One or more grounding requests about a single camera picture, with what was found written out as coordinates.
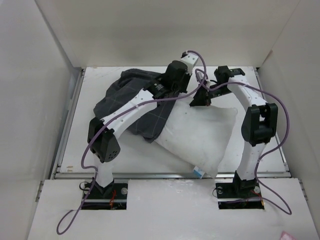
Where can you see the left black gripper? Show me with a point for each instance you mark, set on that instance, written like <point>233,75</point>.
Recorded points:
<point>188,77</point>

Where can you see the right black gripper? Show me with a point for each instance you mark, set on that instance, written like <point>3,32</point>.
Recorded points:
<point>202,96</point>

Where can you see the white pillow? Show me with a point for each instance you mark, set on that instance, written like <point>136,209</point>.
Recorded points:
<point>198,135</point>

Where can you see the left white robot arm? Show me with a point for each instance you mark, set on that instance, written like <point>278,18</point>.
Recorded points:
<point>137,93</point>

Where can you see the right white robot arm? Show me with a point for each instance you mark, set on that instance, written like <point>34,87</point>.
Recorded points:
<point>258,127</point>

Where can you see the blue white pillow label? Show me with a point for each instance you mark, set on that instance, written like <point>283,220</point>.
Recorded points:
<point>199,173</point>

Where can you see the pink object in corner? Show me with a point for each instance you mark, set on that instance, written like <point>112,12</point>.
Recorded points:
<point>286,236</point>

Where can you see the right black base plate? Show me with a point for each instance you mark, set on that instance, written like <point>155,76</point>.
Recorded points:
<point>232,198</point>

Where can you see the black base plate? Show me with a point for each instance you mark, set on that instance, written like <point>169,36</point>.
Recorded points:
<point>232,198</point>
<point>114,197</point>

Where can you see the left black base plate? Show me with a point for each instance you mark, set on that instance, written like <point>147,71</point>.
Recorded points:
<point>114,197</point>

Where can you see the aluminium rail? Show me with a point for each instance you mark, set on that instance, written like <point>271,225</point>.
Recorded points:
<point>65,176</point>

